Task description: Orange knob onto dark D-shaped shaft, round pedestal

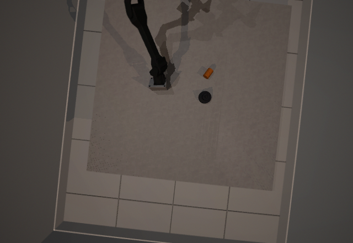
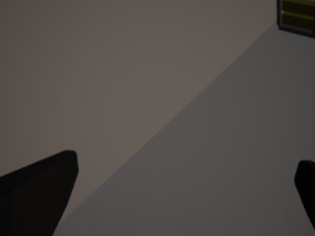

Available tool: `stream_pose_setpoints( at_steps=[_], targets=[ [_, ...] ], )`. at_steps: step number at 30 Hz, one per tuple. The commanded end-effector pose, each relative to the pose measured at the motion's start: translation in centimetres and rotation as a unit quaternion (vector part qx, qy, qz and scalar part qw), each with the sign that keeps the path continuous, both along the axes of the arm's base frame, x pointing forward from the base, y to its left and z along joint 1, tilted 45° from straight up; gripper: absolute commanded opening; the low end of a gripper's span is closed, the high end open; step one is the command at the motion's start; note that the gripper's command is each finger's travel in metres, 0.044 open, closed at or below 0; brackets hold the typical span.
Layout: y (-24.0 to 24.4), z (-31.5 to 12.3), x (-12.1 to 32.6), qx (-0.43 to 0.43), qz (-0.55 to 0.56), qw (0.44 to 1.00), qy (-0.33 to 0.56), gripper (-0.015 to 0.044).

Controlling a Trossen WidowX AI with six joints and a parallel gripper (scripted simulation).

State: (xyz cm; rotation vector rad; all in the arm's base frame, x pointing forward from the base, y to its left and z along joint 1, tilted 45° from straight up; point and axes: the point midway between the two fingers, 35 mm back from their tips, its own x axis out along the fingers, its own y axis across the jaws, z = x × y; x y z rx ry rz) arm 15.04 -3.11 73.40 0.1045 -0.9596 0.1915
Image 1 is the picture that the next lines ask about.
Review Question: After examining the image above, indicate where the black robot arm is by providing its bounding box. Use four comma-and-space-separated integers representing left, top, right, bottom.
125, 0, 168, 85

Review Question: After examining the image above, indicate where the orange knob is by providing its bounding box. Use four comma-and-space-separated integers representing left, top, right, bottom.
203, 68, 213, 79

